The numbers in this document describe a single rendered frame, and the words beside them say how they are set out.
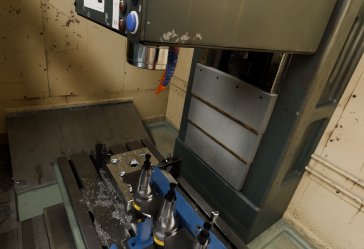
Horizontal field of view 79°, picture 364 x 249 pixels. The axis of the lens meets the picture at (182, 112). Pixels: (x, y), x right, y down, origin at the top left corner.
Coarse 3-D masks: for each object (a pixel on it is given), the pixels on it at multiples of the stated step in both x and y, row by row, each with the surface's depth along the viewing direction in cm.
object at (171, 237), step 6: (180, 228) 51; (186, 228) 51; (168, 234) 49; (174, 234) 49; (180, 234) 49; (186, 234) 49; (192, 234) 50; (168, 240) 47; (174, 240) 48; (180, 240) 48; (186, 240) 48; (192, 240) 48; (168, 246) 46; (174, 246) 46; (180, 246) 47; (186, 246) 47
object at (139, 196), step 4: (132, 188) 58; (132, 192) 58; (136, 192) 57; (152, 192) 58; (132, 196) 58; (136, 196) 56; (140, 196) 56; (144, 196) 56; (148, 196) 56; (152, 196) 57; (136, 200) 57; (140, 200) 57
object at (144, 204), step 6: (150, 198) 57; (156, 198) 57; (162, 198) 58; (144, 204) 55; (150, 204) 55; (156, 204) 55; (144, 210) 53; (150, 210) 54; (156, 210) 54; (150, 216) 52
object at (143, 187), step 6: (150, 168) 56; (144, 174) 55; (150, 174) 56; (138, 180) 57; (144, 180) 56; (150, 180) 56; (138, 186) 57; (144, 186) 56; (150, 186) 57; (144, 192) 57
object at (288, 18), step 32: (128, 0) 38; (160, 0) 35; (192, 0) 39; (224, 0) 43; (256, 0) 48; (288, 0) 54; (320, 0) 62; (160, 32) 38; (192, 32) 42; (224, 32) 46; (256, 32) 52; (288, 32) 60; (320, 32) 70
